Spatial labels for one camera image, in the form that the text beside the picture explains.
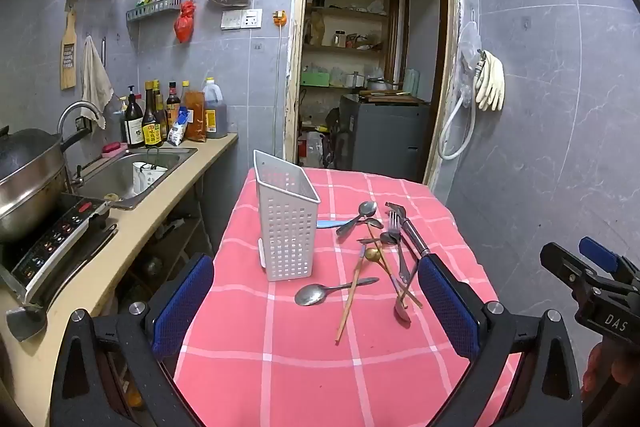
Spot transparent plastic bag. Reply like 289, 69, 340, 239
456, 20, 484, 108

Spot beige kitchen counter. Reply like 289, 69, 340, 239
0, 132, 240, 427

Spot gold spoon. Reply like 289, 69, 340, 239
363, 247, 424, 309

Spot white hose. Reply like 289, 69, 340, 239
437, 51, 485, 160

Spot dark bottle yellow cap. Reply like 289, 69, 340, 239
152, 79, 170, 142

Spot wooden grater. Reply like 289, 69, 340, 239
60, 8, 79, 91

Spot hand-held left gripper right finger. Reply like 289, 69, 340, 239
417, 254, 583, 427

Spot steel wok with lid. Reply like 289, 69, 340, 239
0, 126, 93, 244

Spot white blue packet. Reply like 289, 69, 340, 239
167, 107, 195, 147

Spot wooden door frame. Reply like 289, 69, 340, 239
283, 0, 462, 188

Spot clear oil jug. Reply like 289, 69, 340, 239
202, 77, 229, 140

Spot dark bottle red label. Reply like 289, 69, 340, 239
166, 81, 182, 130

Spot red plastic bag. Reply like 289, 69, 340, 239
173, 0, 197, 44

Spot large steel spoon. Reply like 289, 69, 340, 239
294, 277, 381, 307

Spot beige hanging towel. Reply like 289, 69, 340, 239
80, 35, 114, 130

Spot white perforated utensil basket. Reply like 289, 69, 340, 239
253, 150, 321, 282

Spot dark pump bottle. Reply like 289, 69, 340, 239
124, 86, 146, 148

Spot grey washing machine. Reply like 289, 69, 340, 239
339, 94, 432, 184

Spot soy sauce bottle yellow label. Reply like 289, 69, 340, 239
141, 81, 164, 146

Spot orange seasoning packet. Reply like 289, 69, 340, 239
182, 90, 208, 143

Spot person's right hand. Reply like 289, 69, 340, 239
582, 341, 640, 403

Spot wooden cutting board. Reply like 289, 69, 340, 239
357, 90, 427, 104

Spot black induction cooktop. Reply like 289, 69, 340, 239
0, 193, 119, 310

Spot chrome faucet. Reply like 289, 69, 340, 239
56, 101, 104, 148

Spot metal wall shelf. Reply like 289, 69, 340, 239
125, 0, 184, 23

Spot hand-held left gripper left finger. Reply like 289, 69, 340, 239
50, 253, 216, 427

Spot green box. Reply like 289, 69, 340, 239
300, 70, 331, 88

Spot stainless steel sink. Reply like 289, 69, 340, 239
74, 147, 199, 210

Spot wooden storage shelf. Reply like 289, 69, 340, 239
299, 0, 402, 134

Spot blue handled spoon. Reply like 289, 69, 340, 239
317, 217, 384, 231

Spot steel fork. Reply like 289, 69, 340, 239
388, 211, 412, 284

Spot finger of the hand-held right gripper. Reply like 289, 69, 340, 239
579, 237, 640, 285
540, 243, 598, 293

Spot cream rubber gloves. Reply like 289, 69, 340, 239
474, 50, 506, 112

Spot pink checked tablecloth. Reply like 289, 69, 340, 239
172, 167, 523, 427

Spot white cup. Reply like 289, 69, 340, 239
132, 160, 169, 196

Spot white wall socket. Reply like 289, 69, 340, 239
221, 8, 264, 30

